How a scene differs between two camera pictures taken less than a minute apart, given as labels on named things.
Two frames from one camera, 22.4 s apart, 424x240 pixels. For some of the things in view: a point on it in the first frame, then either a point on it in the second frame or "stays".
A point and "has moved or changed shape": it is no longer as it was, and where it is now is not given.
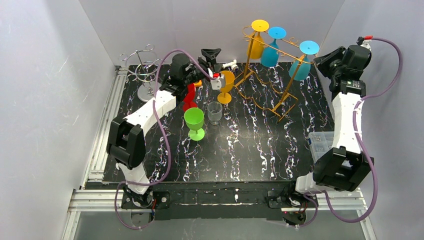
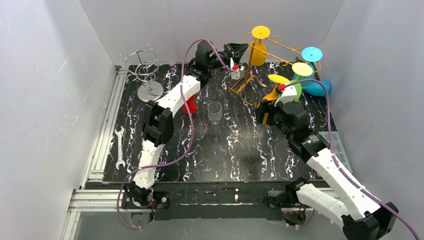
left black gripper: [205, 64] -> [230, 52]
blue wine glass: [269, 56] -> [310, 54]
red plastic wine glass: [190, 101] stays
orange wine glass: [258, 26] has moved or changed shape
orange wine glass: [225, 98] -> [273, 95]
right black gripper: [324, 62] -> [263, 113]
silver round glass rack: [142, 64] stays
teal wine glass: [306, 47] -> [317, 88]
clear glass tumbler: [214, 112] stays
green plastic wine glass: [194, 118] -> [300, 69]
